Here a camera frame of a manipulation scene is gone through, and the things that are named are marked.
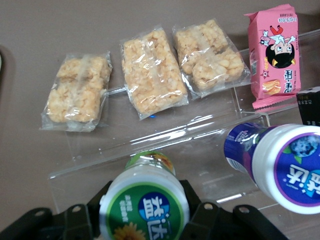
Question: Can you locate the green lid gum bottle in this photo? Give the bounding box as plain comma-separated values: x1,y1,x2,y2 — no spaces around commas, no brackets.
98,151,191,240

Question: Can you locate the black Face tissue pack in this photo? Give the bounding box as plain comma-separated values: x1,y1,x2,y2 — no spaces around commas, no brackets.
296,86,320,127

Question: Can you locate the pink cartoon snack pack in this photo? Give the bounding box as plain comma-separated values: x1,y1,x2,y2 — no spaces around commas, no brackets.
243,4,302,110

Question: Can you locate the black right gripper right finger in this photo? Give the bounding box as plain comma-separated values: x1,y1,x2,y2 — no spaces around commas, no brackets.
179,179,288,240

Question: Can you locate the clear acrylic stepped stand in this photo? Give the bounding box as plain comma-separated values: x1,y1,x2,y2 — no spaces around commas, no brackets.
47,28,320,240

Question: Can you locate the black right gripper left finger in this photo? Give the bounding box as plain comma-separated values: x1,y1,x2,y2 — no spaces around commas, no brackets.
0,180,113,240

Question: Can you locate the clear wrapped rice crisp pack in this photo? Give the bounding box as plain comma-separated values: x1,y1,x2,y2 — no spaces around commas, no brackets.
39,51,113,133
119,23,190,121
171,18,252,101

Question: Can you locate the blue lid gum bottle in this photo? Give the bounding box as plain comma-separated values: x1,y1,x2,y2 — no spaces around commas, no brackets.
223,122,320,215

